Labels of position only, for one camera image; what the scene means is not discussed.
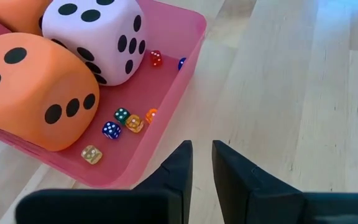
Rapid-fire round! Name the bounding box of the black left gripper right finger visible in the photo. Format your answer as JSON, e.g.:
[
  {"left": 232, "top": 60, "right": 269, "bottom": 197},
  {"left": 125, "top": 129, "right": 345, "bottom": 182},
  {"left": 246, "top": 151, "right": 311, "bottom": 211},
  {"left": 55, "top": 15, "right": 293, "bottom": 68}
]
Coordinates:
[{"left": 211, "top": 139, "right": 358, "bottom": 224}]

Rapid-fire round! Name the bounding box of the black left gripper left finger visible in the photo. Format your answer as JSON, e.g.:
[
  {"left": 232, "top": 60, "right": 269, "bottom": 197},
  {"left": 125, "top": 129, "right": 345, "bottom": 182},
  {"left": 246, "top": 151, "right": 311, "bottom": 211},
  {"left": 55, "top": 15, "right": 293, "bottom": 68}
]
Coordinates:
[{"left": 16, "top": 139, "right": 194, "bottom": 224}]

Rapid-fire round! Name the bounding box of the small pale yellow die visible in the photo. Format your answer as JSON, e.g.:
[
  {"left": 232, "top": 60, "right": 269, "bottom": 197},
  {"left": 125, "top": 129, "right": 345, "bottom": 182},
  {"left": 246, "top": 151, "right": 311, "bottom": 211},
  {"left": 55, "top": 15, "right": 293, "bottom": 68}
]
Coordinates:
[{"left": 80, "top": 144, "right": 103, "bottom": 166}]

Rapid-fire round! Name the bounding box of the small orange die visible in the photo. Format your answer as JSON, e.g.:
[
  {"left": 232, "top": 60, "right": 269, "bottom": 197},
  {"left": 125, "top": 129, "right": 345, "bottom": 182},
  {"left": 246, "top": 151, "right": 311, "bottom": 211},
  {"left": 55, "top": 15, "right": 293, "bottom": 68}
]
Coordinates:
[{"left": 144, "top": 108, "right": 158, "bottom": 125}]

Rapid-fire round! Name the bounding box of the small green die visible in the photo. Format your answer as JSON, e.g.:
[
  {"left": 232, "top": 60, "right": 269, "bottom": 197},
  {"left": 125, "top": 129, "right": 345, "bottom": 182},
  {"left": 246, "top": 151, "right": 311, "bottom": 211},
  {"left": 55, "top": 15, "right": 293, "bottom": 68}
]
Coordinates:
[{"left": 114, "top": 107, "right": 131, "bottom": 126}]

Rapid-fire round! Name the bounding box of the small red die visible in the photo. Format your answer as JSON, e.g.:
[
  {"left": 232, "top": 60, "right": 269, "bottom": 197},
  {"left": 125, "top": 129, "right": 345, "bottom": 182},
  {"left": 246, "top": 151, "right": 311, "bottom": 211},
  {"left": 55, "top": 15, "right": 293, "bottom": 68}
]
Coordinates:
[{"left": 150, "top": 50, "right": 163, "bottom": 67}]

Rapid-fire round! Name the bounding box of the large orange foam die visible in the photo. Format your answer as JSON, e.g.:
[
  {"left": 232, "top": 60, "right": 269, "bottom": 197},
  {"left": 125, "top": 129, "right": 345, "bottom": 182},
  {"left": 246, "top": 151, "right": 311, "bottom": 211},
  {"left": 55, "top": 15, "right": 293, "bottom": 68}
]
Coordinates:
[
  {"left": 0, "top": 0, "right": 52, "bottom": 35},
  {"left": 0, "top": 32, "right": 101, "bottom": 152}
]

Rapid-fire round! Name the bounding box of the large pink foam die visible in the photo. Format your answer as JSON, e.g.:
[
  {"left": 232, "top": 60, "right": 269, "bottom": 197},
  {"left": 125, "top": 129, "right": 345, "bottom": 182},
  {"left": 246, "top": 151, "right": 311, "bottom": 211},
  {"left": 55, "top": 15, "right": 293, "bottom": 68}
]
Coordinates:
[{"left": 41, "top": 0, "right": 149, "bottom": 87}]

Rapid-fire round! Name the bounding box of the pink translucent plastic bin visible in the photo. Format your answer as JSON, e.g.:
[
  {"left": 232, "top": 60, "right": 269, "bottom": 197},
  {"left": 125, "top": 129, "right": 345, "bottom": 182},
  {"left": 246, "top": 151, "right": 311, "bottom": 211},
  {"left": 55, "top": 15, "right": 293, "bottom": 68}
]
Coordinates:
[{"left": 0, "top": 0, "right": 208, "bottom": 190}]

